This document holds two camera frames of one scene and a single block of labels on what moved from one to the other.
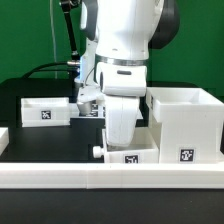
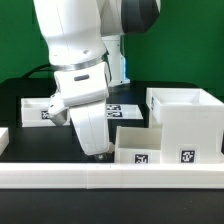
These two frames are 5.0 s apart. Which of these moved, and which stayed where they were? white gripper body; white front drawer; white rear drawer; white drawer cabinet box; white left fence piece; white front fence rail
Moved: white front drawer; white gripper body
Stayed: white front fence rail; white left fence piece; white rear drawer; white drawer cabinet box
